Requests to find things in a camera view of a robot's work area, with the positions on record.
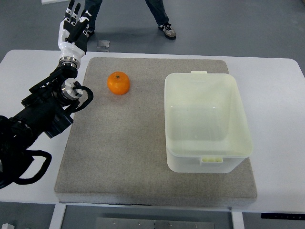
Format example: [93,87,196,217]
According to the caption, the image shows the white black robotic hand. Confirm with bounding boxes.
[58,0,91,61]

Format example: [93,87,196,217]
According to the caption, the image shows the orange fruit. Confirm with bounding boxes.
[107,72,130,95]

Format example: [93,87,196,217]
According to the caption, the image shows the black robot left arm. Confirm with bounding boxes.
[0,57,93,188]

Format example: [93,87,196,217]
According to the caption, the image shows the pale yellow plastic box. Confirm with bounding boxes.
[164,71,253,173]

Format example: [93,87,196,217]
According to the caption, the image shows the small clear square floor plate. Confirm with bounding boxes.
[96,40,110,52]

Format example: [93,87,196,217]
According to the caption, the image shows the white object at top edge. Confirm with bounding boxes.
[41,0,67,5]

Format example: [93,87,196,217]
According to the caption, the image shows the person right leg with sneaker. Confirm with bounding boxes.
[145,0,176,40]

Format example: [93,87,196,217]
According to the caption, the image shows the grey felt mat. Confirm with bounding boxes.
[54,57,257,207]

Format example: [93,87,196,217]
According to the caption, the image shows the white table leg left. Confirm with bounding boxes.
[49,203,66,229]

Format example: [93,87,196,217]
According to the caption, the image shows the white table leg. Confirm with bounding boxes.
[231,211,245,229]
[49,203,66,229]

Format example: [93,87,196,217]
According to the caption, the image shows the small white object bottom left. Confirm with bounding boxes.
[1,223,15,229]

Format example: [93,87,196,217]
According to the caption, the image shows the white table leg right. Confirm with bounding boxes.
[231,211,245,229]

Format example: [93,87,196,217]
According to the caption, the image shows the black table control panel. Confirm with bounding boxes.
[261,213,305,221]

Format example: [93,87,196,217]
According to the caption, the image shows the grey metal base plate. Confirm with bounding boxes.
[95,218,215,229]

